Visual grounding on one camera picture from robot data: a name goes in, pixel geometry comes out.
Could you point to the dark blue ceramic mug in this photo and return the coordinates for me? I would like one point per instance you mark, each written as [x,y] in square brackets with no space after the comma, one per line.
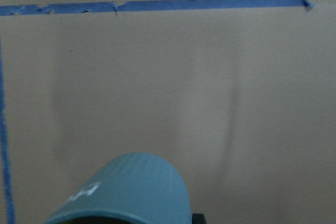
[131,188]

